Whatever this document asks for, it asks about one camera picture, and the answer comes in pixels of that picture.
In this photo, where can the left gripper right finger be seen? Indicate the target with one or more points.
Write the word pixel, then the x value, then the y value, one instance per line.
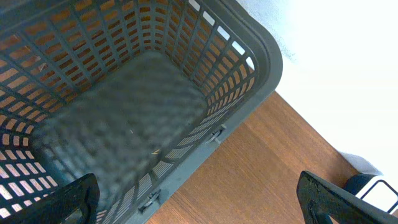
pixel 322 202

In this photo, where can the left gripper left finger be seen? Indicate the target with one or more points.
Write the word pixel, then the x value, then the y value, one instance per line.
pixel 83 194

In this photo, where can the grey plastic mesh basket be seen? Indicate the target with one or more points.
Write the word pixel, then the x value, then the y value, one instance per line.
pixel 138 93

